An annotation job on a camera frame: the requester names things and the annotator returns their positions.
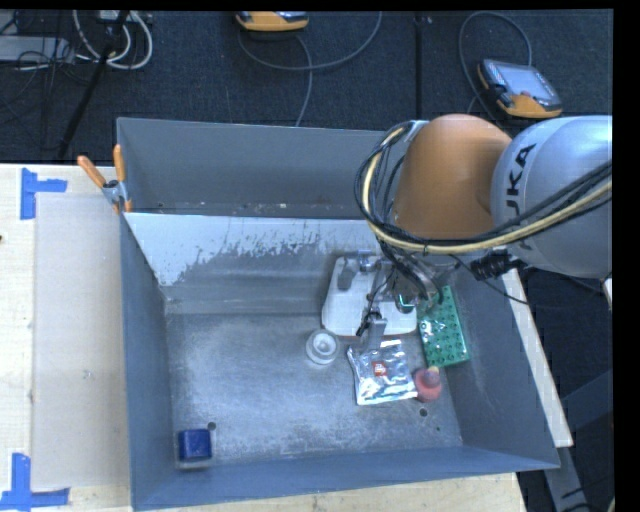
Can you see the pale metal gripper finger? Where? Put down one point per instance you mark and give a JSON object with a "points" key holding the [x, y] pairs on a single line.
{"points": [[350, 277], [375, 336]]}

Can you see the white plastic box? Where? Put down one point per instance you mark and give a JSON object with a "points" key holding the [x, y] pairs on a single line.
{"points": [[340, 310]]}

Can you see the silver foil packet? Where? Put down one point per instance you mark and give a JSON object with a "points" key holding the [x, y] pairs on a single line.
{"points": [[382, 377]]}

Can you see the clear glass cup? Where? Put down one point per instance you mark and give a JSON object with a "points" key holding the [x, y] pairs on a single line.
{"points": [[322, 347]]}

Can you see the dark green flat block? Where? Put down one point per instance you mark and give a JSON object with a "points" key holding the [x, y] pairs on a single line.
{"points": [[446, 340]]}

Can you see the red toy fruit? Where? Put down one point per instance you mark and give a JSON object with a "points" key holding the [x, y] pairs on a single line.
{"points": [[428, 385]]}

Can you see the grey metal bin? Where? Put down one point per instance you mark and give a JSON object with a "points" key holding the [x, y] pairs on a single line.
{"points": [[260, 380]]}

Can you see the blue sponge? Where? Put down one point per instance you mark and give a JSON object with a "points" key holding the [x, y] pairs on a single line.
{"points": [[195, 444]]}

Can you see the black cylinder on white bracket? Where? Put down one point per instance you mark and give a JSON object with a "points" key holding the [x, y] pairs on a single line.
{"points": [[491, 268]]}

